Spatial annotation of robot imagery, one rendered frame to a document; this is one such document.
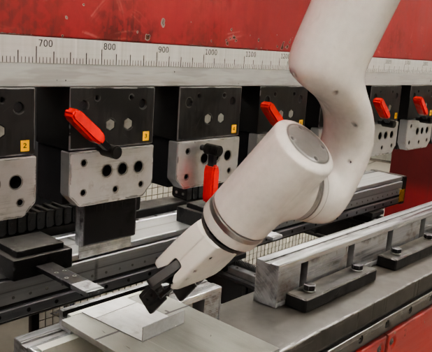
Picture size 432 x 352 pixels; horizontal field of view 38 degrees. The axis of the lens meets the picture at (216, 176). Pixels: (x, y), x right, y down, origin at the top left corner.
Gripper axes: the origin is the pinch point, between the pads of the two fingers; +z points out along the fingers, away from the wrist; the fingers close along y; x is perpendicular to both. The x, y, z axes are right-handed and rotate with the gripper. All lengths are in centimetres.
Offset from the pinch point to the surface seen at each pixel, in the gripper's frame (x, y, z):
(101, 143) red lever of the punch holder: -18.7, 6.5, -11.4
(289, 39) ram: -29, -39, -23
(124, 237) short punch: -12.7, -4.2, 5.4
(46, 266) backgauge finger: -20.3, -2.6, 24.2
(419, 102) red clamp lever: -15, -89, -18
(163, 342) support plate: 5.4, 2.4, 3.5
